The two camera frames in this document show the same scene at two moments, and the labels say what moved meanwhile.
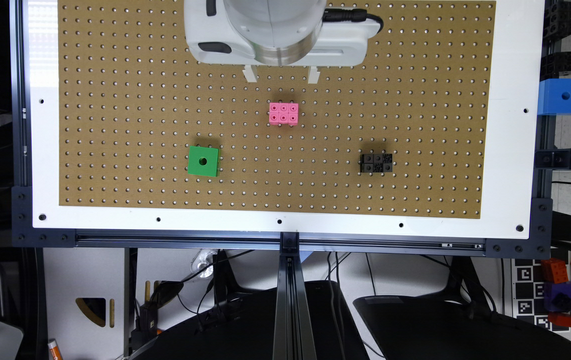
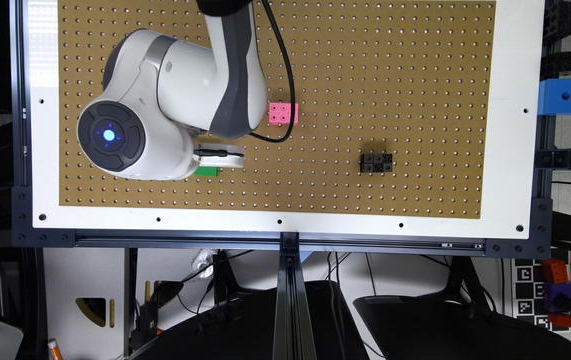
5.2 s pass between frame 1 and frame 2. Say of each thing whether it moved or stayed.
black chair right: stayed
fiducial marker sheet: stayed
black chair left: stayed
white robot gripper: moved
